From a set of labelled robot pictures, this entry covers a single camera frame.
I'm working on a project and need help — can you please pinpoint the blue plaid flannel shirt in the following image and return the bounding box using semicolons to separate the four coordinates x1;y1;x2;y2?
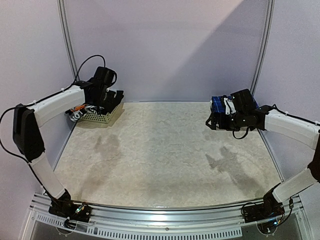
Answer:
210;94;259;115

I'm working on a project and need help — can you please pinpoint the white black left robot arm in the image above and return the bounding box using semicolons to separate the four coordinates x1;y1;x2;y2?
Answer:
12;81;109;217

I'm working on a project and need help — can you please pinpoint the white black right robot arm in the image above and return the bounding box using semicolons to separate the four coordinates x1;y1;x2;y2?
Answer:
205;105;320;218

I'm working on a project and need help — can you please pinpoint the cream perforated laundry basket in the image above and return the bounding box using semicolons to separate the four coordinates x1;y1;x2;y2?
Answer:
81;103;124;124

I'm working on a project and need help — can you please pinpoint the black garment in basket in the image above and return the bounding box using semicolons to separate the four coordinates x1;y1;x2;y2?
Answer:
101;90;124;115

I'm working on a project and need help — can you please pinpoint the black white orange printed shirt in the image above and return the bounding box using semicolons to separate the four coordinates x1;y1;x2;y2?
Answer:
65;104;103;122

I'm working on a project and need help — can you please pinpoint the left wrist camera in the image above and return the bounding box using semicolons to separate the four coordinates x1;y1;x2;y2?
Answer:
93;66;118;87

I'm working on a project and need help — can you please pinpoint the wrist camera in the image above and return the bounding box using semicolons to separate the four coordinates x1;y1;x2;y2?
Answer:
222;89;258;115
93;66;118;87

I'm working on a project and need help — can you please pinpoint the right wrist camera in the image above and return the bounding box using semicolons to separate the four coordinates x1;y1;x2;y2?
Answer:
222;89;258;115

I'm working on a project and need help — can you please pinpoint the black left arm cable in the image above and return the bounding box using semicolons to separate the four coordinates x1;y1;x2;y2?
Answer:
0;54;106;198

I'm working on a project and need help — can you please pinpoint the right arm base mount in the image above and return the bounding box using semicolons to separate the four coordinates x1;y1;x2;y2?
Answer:
240;184;294;227

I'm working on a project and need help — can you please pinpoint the aluminium front rail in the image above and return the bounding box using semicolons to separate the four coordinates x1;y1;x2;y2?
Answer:
21;193;313;240

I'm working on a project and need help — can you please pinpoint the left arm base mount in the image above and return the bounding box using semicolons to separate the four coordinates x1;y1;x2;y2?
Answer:
47;190;92;223

